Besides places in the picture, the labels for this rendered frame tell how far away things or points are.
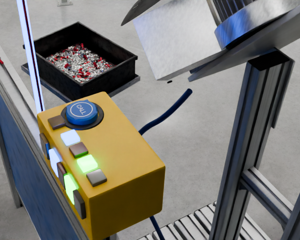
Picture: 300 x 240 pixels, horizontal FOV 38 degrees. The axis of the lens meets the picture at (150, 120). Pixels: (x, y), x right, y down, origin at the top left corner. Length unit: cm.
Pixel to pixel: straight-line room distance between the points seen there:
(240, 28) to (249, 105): 29
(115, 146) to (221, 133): 163
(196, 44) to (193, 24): 4
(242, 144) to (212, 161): 91
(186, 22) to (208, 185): 114
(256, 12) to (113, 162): 37
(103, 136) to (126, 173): 7
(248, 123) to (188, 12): 32
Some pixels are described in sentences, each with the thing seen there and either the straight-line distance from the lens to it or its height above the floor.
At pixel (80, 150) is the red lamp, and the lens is 52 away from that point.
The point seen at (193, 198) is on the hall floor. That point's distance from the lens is 185.
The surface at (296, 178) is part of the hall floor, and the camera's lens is 203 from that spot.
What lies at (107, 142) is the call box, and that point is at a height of 107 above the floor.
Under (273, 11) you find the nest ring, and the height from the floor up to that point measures 111.
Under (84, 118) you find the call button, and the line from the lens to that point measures 55.
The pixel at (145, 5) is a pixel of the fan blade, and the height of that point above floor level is 98.
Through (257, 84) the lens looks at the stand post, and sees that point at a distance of 98.
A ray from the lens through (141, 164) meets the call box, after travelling 51.
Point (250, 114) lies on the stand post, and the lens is 104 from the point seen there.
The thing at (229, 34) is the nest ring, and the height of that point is 105.
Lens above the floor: 145
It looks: 42 degrees down
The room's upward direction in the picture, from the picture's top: 2 degrees clockwise
